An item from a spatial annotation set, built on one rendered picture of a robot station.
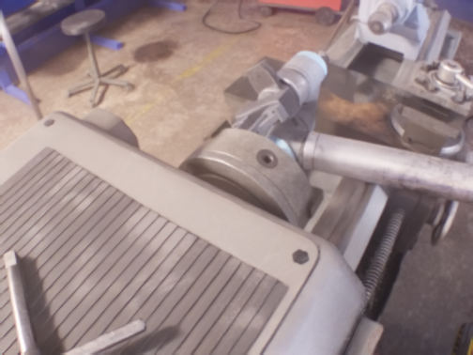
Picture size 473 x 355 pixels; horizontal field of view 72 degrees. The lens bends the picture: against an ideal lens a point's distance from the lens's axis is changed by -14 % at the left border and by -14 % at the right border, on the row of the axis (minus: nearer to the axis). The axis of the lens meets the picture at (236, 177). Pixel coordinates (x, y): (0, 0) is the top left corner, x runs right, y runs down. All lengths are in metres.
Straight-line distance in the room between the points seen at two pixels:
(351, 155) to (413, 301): 1.24
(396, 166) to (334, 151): 0.14
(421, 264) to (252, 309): 1.79
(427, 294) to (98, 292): 1.79
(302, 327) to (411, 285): 1.67
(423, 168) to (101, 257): 0.65
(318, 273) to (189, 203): 0.15
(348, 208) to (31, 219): 0.83
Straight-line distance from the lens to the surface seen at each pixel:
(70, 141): 0.49
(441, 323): 1.96
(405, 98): 1.04
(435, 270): 2.09
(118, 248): 0.36
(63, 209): 0.41
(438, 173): 0.82
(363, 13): 1.69
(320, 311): 0.34
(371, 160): 0.81
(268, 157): 0.61
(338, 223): 1.01
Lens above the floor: 1.63
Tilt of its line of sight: 48 degrees down
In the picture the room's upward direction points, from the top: 1 degrees counter-clockwise
